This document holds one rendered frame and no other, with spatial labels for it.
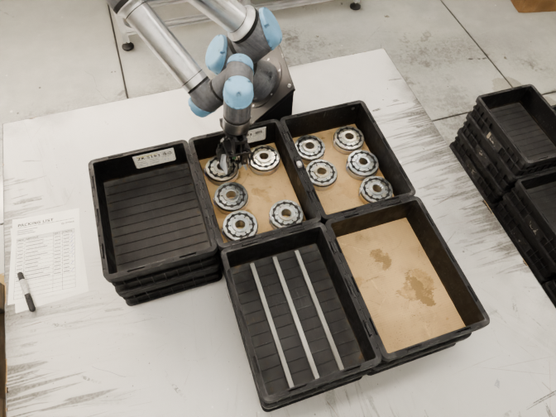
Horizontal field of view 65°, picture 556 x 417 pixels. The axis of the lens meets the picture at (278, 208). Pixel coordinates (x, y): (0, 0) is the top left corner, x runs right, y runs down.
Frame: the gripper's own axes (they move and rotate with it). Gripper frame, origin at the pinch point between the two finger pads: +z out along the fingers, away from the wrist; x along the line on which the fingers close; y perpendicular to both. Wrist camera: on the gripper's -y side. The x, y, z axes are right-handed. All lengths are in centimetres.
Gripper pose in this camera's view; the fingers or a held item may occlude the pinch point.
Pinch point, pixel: (231, 165)
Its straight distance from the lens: 142.0
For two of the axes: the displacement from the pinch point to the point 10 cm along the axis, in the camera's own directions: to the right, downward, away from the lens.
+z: -1.2, 5.4, 8.3
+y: 3.4, 8.1, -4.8
